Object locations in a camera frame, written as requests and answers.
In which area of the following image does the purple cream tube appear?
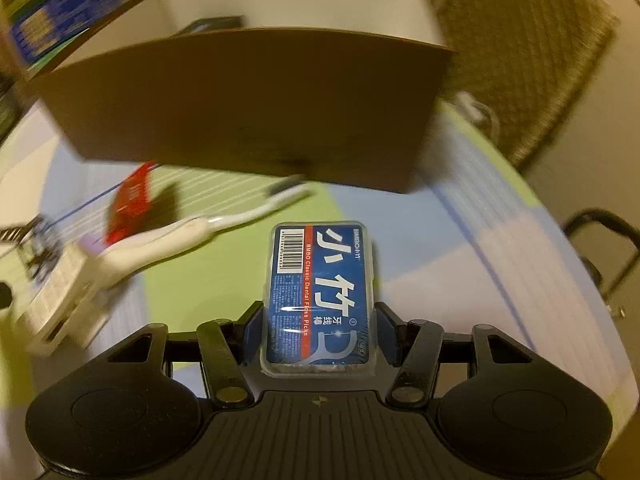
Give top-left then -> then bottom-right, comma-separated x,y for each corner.
78,233 -> 107,255

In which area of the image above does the white folding toothbrush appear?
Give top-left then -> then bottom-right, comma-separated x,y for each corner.
99,177 -> 311,287

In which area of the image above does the blue dental floss box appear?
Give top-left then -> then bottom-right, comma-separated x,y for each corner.
260,221 -> 378,378

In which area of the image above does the black shaver product box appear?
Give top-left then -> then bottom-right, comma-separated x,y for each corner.
176,15 -> 245,36

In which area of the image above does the black metal chair frame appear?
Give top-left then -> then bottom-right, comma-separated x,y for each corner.
563,208 -> 639,304

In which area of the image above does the quilted tan chair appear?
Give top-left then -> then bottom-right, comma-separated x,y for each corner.
438,0 -> 618,170

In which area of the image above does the brown cardboard storage box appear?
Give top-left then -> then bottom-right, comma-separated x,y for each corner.
30,0 -> 451,193

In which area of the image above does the black hair claw clip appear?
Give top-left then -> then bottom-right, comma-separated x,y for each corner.
1,214 -> 63,283

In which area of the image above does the red snack packet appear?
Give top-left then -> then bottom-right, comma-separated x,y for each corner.
104,162 -> 155,246

